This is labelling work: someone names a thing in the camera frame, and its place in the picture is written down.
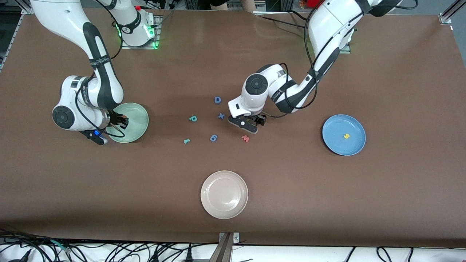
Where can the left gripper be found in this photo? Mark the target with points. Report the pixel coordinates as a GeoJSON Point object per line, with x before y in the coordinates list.
{"type": "Point", "coordinates": [259, 119]}

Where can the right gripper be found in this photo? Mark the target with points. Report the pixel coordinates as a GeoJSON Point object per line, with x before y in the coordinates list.
{"type": "Point", "coordinates": [114, 118]}

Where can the teal foam letter p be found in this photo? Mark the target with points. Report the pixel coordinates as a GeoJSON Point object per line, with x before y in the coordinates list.
{"type": "Point", "coordinates": [193, 118]}

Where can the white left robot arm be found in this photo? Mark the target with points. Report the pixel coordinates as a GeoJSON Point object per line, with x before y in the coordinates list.
{"type": "Point", "coordinates": [327, 22]}

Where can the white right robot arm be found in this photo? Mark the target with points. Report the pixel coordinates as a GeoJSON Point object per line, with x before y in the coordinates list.
{"type": "Point", "coordinates": [54, 18]}

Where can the pale green plate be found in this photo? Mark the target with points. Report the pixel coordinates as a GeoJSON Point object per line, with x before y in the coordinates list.
{"type": "Point", "coordinates": [136, 125]}

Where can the pink foam letter w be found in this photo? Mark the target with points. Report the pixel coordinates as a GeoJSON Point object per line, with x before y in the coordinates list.
{"type": "Point", "coordinates": [245, 138]}

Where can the blue foam letter D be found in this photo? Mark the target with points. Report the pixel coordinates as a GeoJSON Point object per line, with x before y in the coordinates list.
{"type": "Point", "coordinates": [217, 100]}

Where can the blue foam letter g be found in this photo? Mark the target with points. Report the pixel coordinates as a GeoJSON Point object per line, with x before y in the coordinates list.
{"type": "Point", "coordinates": [213, 138]}

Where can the blue plate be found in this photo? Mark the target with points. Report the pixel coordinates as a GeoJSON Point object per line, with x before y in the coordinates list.
{"type": "Point", "coordinates": [335, 142]}

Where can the beige plate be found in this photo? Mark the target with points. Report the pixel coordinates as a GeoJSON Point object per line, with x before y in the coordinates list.
{"type": "Point", "coordinates": [224, 194]}

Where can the red box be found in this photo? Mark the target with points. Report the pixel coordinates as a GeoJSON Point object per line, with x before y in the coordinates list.
{"type": "Point", "coordinates": [314, 3]}

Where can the aluminium profile beam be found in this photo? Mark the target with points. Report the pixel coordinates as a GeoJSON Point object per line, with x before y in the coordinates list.
{"type": "Point", "coordinates": [224, 251]}

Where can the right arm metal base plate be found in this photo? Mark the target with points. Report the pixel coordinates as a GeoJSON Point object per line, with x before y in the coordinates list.
{"type": "Point", "coordinates": [140, 46]}

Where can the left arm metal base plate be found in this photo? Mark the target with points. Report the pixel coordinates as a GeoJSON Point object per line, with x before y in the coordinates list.
{"type": "Point", "coordinates": [346, 49]}

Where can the aluminium frame rail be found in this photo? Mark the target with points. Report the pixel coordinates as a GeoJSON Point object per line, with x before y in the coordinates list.
{"type": "Point", "coordinates": [12, 34]}

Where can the aluminium corner bracket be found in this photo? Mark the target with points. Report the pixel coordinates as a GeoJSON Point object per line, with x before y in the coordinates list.
{"type": "Point", "coordinates": [446, 18]}
{"type": "Point", "coordinates": [27, 9]}

